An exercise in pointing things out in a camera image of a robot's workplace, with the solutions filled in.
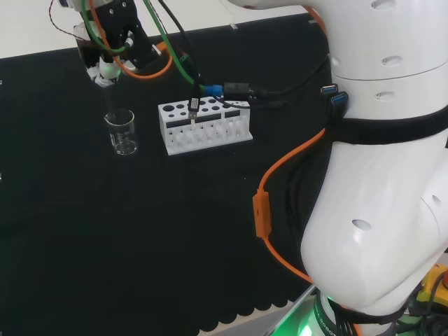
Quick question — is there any clear glass rod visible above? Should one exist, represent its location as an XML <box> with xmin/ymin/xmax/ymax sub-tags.
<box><xmin>104</xmin><ymin>85</ymin><xmax>118</xmax><ymax>120</ymax></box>

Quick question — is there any orange cable with inline box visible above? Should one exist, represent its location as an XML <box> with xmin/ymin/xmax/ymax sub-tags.
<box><xmin>89</xmin><ymin>0</ymin><xmax>363</xmax><ymax>336</ymax></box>

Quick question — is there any black bench cloth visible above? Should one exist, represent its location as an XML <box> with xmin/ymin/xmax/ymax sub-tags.
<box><xmin>0</xmin><ymin>13</ymin><xmax>337</xmax><ymax>336</ymax></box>

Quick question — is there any white test tube rack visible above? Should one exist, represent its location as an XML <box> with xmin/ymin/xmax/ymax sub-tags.
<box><xmin>157</xmin><ymin>97</ymin><xmax>253</xmax><ymax>156</ymax></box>

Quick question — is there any pale translucent base plate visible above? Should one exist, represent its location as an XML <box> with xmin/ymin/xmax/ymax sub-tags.
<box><xmin>260</xmin><ymin>283</ymin><xmax>337</xmax><ymax>336</ymax></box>

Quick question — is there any green cable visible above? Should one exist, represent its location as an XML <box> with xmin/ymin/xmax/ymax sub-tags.
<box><xmin>80</xmin><ymin>0</ymin><xmax>211</xmax><ymax>88</ymax></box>

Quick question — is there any thin red twisted wire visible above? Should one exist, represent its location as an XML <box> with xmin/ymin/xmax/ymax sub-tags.
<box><xmin>48</xmin><ymin>0</ymin><xmax>85</xmax><ymax>38</ymax></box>

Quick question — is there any clear glass beaker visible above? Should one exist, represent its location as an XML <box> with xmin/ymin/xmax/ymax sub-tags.
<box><xmin>103</xmin><ymin>108</ymin><xmax>139</xmax><ymax>156</ymax></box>

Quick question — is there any yellow stop button box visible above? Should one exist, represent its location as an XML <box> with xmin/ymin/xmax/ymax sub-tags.
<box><xmin>415</xmin><ymin>264</ymin><xmax>448</xmax><ymax>306</ymax></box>

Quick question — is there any black inline adapter block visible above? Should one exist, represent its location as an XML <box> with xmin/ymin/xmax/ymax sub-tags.
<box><xmin>223</xmin><ymin>82</ymin><xmax>251</xmax><ymax>96</ymax></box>

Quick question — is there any black cable with usb plug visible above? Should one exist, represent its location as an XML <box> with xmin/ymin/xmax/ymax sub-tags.
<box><xmin>157</xmin><ymin>0</ymin><xmax>202</xmax><ymax>124</ymax></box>

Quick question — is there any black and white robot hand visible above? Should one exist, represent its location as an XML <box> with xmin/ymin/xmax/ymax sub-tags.
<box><xmin>73</xmin><ymin>0</ymin><xmax>158</xmax><ymax>89</ymax></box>

